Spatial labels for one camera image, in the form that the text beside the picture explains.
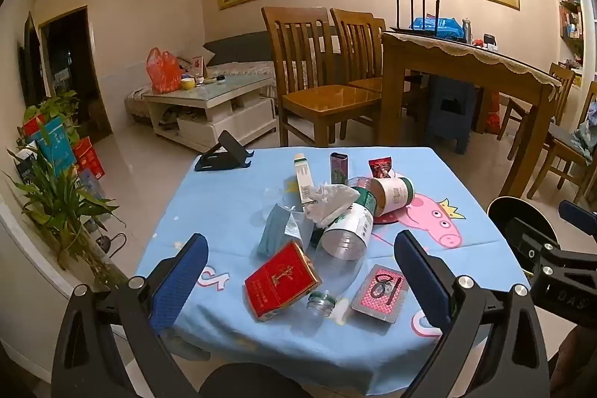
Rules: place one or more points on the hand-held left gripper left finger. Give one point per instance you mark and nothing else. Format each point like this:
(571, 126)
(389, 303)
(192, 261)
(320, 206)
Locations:
(183, 276)

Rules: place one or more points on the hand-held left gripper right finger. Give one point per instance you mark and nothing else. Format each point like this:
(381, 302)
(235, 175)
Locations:
(423, 281)

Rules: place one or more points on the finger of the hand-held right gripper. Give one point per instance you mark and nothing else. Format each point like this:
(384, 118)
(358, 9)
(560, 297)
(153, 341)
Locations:
(531, 237)
(578, 217)

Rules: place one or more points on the black trash bin gold rim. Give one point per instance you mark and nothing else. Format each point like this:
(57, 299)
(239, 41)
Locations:
(503, 211)

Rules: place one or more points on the pink foil card pack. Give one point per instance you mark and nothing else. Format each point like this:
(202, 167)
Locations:
(380, 300)

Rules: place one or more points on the clear bottle green white label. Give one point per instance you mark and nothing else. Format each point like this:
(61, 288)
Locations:
(347, 235)
(394, 193)

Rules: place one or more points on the crushed clear bottle green cap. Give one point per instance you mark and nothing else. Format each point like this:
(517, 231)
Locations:
(333, 279)

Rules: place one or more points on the red cigarette box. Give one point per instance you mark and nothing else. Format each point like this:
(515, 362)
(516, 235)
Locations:
(280, 281)

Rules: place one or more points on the blue face mask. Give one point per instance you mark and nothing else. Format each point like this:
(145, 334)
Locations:
(275, 230)

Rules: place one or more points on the red snack packet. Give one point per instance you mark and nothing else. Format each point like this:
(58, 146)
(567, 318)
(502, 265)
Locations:
(381, 168)

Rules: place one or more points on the clear plastic wrapper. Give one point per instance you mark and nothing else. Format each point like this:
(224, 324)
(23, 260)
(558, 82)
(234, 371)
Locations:
(293, 226)

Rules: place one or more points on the white tissue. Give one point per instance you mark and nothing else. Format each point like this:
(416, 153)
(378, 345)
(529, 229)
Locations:
(329, 202)

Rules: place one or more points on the purple lighter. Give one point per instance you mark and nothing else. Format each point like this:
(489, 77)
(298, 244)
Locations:
(338, 167)

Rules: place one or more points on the white green toothpaste box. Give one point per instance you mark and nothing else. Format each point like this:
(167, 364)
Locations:
(303, 179)

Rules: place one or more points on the person's right forearm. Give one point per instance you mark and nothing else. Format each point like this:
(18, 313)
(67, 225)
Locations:
(578, 356)

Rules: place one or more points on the wooden chair with cushion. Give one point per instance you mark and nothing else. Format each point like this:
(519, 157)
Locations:
(559, 155)

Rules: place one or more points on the blue cartoon printed tablecloth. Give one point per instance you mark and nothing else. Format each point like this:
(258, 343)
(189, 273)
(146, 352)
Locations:
(224, 211)

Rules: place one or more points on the grey seat cushion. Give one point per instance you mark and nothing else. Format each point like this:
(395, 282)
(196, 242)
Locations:
(564, 134)

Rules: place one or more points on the pile of light blue clothes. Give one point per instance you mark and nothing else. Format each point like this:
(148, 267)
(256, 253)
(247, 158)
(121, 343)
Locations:
(587, 127)

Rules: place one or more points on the black phone stand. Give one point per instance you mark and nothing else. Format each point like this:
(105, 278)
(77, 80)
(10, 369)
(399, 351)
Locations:
(224, 155)

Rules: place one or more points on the wooden slat-back chair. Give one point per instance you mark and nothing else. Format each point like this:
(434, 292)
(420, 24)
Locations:
(326, 97)
(354, 34)
(562, 81)

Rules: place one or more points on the blue plastic stool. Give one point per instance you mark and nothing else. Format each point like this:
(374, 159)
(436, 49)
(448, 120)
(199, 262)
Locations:
(447, 118)

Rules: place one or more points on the red gift box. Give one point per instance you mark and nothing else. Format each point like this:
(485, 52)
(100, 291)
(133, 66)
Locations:
(88, 158)

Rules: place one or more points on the green potted plant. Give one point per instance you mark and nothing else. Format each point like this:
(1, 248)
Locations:
(51, 193)

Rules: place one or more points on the white glass-top coffee table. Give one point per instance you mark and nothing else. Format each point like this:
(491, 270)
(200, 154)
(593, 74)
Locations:
(210, 97)

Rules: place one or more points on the cream lace table cover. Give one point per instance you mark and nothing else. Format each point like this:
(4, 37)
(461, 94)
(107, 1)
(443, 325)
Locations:
(489, 55)

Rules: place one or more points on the blue gift box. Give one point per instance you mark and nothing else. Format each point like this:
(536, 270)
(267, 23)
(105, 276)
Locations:
(53, 144)

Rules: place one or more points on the yellow cup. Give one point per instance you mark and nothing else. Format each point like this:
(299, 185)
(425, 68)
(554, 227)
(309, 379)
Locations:
(188, 84)

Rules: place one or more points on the wooden dining table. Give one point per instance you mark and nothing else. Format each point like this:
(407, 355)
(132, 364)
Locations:
(443, 67)

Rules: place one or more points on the orange plastic bag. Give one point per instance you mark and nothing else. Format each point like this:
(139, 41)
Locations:
(163, 71)

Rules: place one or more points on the grey thermos bottle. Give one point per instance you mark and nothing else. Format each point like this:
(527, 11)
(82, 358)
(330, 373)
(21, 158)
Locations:
(466, 32)

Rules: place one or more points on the blue plastic bag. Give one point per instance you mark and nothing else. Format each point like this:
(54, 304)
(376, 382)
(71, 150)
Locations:
(438, 25)

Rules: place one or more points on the black router with antennas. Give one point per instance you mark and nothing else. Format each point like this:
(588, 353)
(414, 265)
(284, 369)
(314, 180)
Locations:
(419, 32)

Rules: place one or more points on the grey sofa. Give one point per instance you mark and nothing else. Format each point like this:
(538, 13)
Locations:
(233, 46)

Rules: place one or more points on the black television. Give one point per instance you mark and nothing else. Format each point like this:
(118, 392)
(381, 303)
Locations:
(30, 62)

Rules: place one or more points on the recessed wall shelf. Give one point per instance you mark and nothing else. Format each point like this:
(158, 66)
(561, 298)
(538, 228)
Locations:
(571, 20)

